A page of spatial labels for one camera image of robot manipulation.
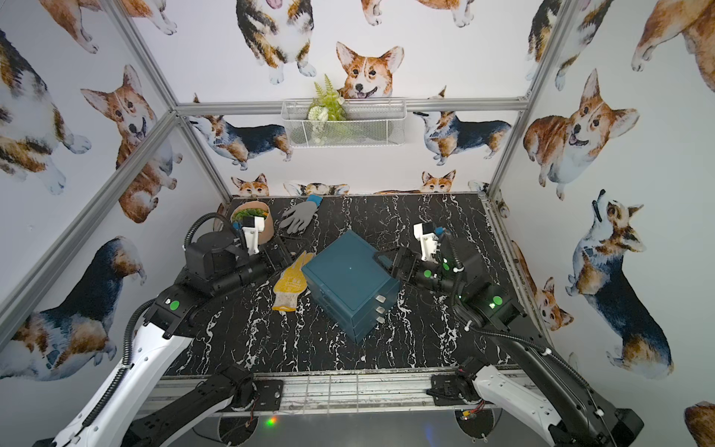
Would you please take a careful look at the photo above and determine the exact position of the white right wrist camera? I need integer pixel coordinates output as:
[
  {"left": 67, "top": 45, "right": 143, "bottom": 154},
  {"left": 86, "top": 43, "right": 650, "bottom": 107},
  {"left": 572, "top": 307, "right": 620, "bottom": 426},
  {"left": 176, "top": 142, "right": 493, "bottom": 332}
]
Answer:
[{"left": 413, "top": 222, "right": 444, "bottom": 263}]

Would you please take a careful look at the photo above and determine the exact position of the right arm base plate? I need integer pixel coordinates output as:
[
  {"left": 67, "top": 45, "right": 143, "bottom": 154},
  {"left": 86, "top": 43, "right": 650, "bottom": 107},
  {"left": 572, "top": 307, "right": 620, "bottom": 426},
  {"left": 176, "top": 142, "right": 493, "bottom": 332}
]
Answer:
[{"left": 426, "top": 374, "right": 508, "bottom": 408}]

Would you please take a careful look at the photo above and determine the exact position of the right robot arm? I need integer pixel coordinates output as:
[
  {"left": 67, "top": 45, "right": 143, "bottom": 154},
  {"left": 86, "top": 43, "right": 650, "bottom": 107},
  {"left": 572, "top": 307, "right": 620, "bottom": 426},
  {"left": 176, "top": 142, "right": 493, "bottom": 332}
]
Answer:
[{"left": 374, "top": 230, "right": 644, "bottom": 446}]

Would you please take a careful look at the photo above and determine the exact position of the artificial fern with flower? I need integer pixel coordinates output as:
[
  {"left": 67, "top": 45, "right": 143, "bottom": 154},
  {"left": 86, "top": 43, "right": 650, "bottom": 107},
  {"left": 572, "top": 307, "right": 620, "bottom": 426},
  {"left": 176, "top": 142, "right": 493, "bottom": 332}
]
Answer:
[{"left": 307, "top": 75, "right": 347, "bottom": 141}]

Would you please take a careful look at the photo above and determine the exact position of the aluminium front rail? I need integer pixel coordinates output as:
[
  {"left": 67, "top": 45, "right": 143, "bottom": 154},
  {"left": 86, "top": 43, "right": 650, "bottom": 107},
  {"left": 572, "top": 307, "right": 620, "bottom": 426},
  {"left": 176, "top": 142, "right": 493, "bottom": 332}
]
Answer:
[{"left": 119, "top": 368, "right": 585, "bottom": 420}]

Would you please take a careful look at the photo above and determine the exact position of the grey work glove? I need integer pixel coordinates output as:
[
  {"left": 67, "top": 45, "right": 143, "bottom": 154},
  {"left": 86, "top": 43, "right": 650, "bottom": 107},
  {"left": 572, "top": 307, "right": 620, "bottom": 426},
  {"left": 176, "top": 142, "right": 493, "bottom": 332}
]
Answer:
[{"left": 279, "top": 195, "right": 322, "bottom": 235}]

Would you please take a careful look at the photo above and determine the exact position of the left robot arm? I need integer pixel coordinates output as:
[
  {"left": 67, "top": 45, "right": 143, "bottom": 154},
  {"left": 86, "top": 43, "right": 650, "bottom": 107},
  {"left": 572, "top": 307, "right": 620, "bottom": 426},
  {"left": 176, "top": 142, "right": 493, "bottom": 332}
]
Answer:
[{"left": 36, "top": 212, "right": 292, "bottom": 446}]

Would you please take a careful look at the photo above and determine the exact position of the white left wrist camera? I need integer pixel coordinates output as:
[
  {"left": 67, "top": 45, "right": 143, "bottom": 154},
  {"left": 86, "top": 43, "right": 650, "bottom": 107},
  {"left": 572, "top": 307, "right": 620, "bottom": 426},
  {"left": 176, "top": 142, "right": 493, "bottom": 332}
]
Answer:
[{"left": 241, "top": 216, "right": 266, "bottom": 255}]

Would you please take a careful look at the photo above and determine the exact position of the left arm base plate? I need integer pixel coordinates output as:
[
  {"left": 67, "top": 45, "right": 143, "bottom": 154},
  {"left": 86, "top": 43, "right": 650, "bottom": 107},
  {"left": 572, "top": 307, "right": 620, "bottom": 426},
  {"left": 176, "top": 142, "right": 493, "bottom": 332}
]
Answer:
[{"left": 202, "top": 378, "right": 285, "bottom": 415}]

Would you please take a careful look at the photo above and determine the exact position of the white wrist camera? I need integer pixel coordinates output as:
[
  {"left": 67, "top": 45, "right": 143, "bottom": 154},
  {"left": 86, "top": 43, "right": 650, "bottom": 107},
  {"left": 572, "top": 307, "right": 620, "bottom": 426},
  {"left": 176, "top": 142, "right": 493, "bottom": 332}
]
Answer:
[
  {"left": 413, "top": 222, "right": 444, "bottom": 263},
  {"left": 241, "top": 216, "right": 266, "bottom": 255}
]

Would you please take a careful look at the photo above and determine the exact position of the yellow work glove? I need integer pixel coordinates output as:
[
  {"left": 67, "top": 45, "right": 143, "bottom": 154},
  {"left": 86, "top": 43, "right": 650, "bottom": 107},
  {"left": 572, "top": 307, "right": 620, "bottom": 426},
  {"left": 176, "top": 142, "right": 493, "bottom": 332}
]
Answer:
[{"left": 272, "top": 251, "right": 316, "bottom": 312}]

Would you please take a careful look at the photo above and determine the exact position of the pink pot with green plant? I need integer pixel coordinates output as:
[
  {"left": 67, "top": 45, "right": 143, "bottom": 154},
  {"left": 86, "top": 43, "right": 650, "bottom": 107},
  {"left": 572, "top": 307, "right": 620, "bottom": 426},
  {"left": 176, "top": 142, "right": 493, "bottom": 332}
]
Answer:
[{"left": 230, "top": 200, "right": 275, "bottom": 245}]

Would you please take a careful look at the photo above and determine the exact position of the teal drawer cabinet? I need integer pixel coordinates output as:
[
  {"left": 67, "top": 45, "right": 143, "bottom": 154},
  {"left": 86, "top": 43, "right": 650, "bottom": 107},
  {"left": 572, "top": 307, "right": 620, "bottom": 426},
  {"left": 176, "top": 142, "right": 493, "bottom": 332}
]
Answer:
[{"left": 302, "top": 230, "right": 402, "bottom": 344}]

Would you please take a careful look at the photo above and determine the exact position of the white wire wall basket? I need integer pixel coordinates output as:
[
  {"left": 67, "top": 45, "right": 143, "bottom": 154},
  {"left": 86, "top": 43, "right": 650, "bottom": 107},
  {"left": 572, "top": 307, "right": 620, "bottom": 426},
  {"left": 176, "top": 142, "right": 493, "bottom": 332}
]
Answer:
[{"left": 281, "top": 99, "right": 407, "bottom": 148}]

